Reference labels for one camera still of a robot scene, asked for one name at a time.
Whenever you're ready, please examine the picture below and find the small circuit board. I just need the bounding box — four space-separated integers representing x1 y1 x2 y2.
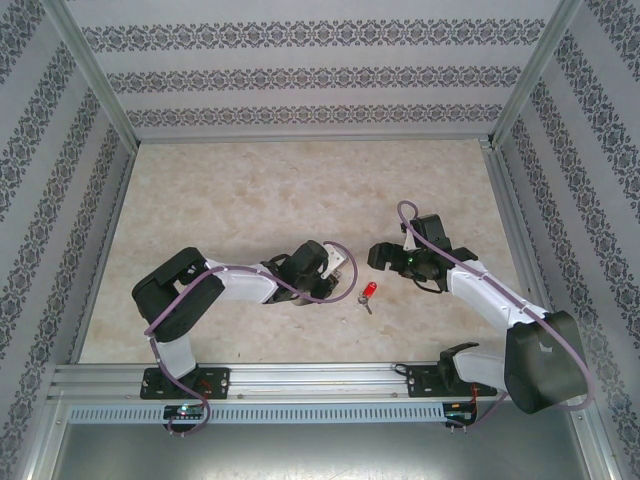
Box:
446 402 479 424
164 403 206 421

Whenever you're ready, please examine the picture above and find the grey metal shelf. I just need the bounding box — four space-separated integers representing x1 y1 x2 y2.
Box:
49 422 601 480

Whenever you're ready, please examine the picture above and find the aluminium frame post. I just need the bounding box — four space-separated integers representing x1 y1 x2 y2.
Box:
42 0 140 146
488 0 584 149

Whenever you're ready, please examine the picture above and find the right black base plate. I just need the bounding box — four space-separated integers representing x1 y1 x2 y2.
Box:
407 363 499 400

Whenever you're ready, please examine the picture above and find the aluminium side rail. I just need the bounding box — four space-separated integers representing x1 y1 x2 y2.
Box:
69 142 139 364
479 139 556 314

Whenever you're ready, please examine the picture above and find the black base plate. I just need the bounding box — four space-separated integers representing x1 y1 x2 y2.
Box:
407 363 499 400
141 367 232 400

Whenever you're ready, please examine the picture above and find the slotted grey cable duct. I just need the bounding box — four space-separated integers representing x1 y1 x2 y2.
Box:
67 402 446 424

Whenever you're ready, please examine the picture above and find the right small circuit board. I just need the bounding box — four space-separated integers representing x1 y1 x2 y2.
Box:
446 402 479 424

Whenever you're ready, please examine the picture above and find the aluminium mounting rail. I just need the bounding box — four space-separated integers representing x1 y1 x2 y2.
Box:
47 360 589 401

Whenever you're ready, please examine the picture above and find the left small circuit board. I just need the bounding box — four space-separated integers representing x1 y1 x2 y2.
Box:
164 403 206 421

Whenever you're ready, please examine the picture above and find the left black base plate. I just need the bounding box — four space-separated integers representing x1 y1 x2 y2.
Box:
141 367 232 400

